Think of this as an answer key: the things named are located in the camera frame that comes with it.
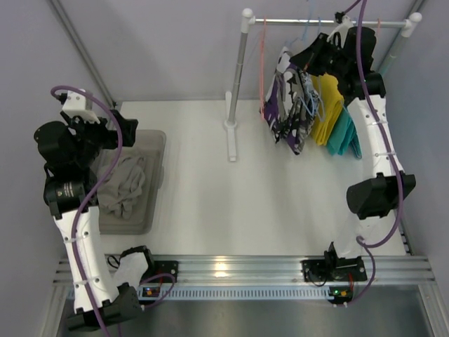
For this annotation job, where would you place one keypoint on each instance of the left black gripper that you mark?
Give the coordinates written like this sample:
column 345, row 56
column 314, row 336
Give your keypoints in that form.
column 117, row 128

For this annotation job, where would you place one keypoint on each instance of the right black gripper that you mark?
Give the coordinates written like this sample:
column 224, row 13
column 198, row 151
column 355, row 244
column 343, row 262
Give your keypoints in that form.
column 316, row 57

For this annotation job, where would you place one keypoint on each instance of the blue hanger with patterned garment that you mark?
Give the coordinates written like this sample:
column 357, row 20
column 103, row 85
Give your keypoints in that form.
column 303, row 38

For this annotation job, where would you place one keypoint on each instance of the grey trousers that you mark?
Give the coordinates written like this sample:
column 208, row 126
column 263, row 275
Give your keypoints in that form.
column 123, row 187

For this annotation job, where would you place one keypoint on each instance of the purple patterned garment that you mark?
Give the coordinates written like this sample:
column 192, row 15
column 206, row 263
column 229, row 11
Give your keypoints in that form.
column 284, row 104

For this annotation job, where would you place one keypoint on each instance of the pink wire hanger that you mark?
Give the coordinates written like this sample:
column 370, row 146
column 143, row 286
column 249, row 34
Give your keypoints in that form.
column 261, row 68

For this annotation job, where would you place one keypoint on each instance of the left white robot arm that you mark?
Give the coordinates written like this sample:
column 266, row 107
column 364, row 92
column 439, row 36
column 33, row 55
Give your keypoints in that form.
column 69, row 147

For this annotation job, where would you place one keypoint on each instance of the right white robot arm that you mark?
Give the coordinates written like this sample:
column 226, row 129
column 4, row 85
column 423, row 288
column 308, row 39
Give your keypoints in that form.
column 377, row 201

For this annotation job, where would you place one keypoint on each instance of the blue hanger with yellow garment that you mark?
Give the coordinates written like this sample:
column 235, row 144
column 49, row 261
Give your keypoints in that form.
column 320, row 22

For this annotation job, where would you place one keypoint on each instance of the far right pink hanger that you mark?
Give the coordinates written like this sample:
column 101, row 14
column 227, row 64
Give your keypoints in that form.
column 378, row 27

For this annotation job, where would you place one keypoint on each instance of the grey plastic bin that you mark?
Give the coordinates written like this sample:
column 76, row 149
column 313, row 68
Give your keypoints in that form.
column 150, row 144

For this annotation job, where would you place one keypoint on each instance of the black white patterned garment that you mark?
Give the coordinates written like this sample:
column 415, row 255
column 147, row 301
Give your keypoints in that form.
column 310, row 103

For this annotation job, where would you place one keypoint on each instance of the yellow garment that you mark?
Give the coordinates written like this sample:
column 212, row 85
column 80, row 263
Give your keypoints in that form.
column 330, row 107

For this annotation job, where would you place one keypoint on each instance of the teal garment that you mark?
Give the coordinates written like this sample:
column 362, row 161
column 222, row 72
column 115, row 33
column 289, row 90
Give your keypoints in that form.
column 344, row 136

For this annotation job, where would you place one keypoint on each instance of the white metal clothes rack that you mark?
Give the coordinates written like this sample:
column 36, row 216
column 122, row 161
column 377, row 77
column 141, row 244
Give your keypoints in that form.
column 406, row 27

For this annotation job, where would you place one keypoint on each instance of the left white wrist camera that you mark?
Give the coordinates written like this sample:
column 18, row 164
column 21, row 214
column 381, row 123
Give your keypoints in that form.
column 77, row 105

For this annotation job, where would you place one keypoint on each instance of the aluminium mounting rail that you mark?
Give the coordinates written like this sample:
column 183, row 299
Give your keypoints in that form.
column 286, row 270

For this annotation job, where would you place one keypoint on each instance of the grey slotted cable duct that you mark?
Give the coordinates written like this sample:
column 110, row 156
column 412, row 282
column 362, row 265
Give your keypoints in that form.
column 249, row 293

